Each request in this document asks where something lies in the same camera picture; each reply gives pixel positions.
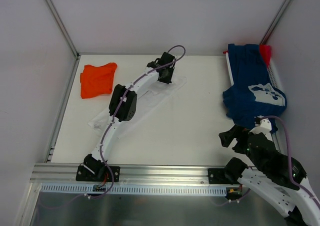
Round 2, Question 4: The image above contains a white t shirt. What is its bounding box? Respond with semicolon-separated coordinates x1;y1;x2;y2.
88;75;187;138

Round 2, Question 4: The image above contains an orange t shirt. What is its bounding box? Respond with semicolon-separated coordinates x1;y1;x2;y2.
80;62;118;99

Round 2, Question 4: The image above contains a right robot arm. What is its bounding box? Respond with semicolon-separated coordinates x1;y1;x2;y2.
218;125;320;225

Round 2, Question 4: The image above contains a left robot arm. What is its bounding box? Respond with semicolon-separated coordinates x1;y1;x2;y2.
83;52;176;181

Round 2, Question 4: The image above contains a blue printed t shirt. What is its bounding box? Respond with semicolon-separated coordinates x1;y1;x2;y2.
222;44;287;129

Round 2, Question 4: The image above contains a white perforated basket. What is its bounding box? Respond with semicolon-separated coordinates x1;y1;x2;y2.
224;52;283;90

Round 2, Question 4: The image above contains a red t shirt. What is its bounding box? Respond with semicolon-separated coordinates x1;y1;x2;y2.
259;45;272;67

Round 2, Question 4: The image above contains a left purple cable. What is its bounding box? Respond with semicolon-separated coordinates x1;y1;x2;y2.
88;45;187;199

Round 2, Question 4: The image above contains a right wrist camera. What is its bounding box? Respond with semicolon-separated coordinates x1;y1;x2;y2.
251;117;272;134

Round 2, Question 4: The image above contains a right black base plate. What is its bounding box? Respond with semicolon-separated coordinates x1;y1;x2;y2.
207;168;230;184

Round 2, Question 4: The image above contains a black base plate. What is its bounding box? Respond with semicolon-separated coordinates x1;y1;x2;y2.
207;168;230;184
75;164;121;182

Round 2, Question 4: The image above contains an aluminium mounting rail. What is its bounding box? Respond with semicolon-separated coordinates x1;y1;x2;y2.
30;163;223;186

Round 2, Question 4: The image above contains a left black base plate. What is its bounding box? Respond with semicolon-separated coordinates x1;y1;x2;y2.
75;164;121;182

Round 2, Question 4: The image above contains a white slotted cable duct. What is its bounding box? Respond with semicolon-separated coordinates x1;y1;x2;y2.
41;183;227;197

